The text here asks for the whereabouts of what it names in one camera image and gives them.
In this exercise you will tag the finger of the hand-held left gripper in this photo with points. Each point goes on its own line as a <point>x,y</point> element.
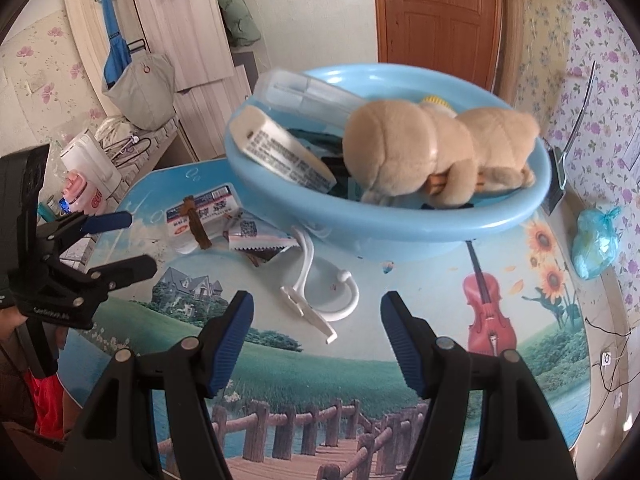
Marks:
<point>110,221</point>
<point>125,270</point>

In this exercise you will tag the red cloth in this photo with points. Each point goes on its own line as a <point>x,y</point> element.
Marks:
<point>45,405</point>

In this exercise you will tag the clear packet with red label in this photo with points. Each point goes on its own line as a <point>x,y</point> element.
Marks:
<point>215,207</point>

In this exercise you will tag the person's left hand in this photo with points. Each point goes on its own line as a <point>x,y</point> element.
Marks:
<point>10,319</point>

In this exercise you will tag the green quilt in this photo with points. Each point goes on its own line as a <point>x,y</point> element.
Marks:
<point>240,15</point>

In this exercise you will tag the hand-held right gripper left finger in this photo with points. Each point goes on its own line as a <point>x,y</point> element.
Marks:
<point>232,345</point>

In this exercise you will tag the white plastic hook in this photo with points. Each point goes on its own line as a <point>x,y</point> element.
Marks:
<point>306,270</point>

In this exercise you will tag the beige plush dog toy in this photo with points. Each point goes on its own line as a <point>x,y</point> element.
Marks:
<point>400,145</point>

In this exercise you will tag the brown wooden door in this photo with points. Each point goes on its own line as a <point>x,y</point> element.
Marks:
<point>440,20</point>

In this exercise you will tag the white electric kettle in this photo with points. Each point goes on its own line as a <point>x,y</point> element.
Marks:
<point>95,160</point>

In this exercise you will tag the light blue plastic basin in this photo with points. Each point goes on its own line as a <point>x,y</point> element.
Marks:
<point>400,230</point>

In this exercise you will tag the pink small appliance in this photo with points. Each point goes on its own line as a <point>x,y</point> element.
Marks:
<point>85,195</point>

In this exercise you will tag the teal bottle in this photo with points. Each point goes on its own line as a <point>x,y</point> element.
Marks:
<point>45,211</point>

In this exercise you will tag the pale wooden wardrobe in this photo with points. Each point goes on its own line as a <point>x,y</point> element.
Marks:
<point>185,40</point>

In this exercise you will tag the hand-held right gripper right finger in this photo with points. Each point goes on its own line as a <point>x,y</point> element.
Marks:
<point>405,345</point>

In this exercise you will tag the light blue plastic bag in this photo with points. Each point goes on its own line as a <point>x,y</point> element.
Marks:
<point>595,245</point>

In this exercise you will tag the round-faced plush doll yellow mesh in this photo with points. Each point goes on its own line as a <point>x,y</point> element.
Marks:
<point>437,104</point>

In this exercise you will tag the white face product box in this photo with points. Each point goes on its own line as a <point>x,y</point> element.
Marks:
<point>280,150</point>

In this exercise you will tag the grey dustpan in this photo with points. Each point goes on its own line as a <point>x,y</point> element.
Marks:
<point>555,180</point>

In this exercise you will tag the grey tote bag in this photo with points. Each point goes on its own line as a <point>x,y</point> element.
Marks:
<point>145,95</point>

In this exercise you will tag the white floor socket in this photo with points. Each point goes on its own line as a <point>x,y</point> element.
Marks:
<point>607,360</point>

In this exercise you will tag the person's left forearm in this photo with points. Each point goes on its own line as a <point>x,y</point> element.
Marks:
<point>15,385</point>

